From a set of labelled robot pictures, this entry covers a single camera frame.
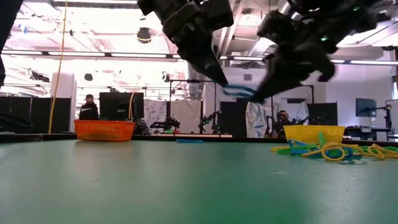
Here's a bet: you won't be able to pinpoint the black screen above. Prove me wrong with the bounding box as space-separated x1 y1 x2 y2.
98 91 145 122

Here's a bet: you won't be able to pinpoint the green table mat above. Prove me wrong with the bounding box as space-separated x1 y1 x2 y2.
0 139 398 224

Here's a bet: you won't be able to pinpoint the orange plastic basket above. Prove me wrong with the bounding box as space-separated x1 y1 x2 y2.
73 120 136 142

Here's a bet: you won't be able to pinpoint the tangled green rubber bands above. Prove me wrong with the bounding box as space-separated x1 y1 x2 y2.
275 132 398 158

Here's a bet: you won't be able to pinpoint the grey wall monitor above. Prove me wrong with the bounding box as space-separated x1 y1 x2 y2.
355 98 377 118

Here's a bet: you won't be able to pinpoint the white patterned backdrop sheet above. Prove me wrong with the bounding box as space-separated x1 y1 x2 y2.
144 98 201 134
245 101 274 138

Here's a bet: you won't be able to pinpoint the black partition panel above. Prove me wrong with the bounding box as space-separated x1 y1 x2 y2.
0 96 72 134

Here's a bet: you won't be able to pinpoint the long LED light bar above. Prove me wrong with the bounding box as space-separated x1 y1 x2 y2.
0 49 398 66

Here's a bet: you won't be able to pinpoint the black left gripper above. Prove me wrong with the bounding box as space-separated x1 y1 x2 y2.
137 0 230 88

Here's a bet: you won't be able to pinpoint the yellow plastic basket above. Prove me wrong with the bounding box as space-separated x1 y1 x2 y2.
283 124 346 145

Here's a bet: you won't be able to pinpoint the black frame stand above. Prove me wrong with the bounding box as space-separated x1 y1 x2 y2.
169 80 218 134
271 83 314 138

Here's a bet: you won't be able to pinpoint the black curved object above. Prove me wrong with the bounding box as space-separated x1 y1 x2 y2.
0 111 34 134

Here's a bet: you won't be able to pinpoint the silver ventilation duct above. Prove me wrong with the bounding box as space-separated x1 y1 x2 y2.
186 62 208 100

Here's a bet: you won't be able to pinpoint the yellow hanging power cable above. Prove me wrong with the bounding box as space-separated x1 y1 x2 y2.
47 0 69 134

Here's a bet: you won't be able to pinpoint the tangled blue rubber bands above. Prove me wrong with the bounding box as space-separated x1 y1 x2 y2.
286 139 354 160

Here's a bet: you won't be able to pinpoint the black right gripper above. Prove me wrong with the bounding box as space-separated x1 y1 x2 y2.
251 8 377 103

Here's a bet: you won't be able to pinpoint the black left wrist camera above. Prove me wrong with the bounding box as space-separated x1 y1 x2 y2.
198 0 234 31

